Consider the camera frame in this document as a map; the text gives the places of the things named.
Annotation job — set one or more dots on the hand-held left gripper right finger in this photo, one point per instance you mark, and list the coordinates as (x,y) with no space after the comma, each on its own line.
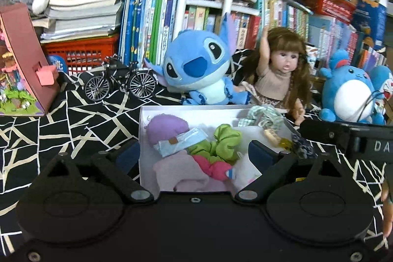
(261,155)

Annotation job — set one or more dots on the small round blue toy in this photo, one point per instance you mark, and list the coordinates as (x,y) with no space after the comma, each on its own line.
(57,64)

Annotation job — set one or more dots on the black white patterned blanket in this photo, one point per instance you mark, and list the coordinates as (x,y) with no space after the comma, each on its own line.
(76,127)

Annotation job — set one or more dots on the purple plush toy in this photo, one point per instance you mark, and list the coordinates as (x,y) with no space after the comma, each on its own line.
(167,127)

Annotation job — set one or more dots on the person's right hand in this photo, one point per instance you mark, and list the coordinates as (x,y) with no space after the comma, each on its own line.
(388,191)

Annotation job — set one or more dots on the navy patterned cloth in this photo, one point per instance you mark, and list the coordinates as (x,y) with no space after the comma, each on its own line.
(302,147)

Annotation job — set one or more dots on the blue alien plush toy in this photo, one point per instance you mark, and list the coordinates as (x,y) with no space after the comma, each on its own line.
(196,65)

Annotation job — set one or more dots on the white cardboard box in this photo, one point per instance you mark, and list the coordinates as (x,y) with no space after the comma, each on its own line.
(144,160)

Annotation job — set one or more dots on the stack of lying books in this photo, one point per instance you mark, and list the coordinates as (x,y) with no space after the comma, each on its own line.
(83,13)

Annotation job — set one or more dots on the light blue packet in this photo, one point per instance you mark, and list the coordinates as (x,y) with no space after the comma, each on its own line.
(184,140)

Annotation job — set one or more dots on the pink sock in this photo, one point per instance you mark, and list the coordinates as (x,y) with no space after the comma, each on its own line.
(215,170)

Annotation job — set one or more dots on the long-haired doll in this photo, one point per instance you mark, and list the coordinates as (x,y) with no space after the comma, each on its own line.
(282,59)

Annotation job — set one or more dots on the green striped cloth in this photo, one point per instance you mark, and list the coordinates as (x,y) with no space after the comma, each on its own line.
(264,116)

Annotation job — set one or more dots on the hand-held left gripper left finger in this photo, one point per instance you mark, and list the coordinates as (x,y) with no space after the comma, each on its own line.
(129,155)

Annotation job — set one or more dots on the blue printed carton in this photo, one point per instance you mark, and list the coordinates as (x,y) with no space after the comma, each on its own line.
(368,19)

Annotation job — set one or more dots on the gold sequin pouch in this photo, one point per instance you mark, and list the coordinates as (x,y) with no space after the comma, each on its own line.
(285,143)

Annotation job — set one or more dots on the round blue mouse plush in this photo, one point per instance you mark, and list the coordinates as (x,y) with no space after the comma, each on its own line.
(347,96)

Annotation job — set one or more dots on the green sock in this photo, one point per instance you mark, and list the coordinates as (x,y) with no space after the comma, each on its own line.
(227,139)

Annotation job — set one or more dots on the white fluffy plush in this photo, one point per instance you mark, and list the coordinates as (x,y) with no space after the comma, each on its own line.
(245,170)

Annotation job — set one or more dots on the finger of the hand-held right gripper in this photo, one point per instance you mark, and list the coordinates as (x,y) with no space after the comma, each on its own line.
(319,131)

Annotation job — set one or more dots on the red plastic basket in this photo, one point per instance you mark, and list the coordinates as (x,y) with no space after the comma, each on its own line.
(83,53)

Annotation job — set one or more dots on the red basket with papers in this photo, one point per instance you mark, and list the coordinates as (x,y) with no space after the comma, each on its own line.
(331,4)

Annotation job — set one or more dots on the row of standing books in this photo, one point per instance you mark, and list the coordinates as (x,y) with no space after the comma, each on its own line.
(147,19)

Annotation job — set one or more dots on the miniature black bicycle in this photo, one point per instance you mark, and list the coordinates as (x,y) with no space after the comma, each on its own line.
(119,68)

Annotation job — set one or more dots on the pink triangular dollhouse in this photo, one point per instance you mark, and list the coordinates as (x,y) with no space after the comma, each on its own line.
(27,44)

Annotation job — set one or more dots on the blue cat plush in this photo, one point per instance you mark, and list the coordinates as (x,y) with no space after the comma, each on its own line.
(383,77)

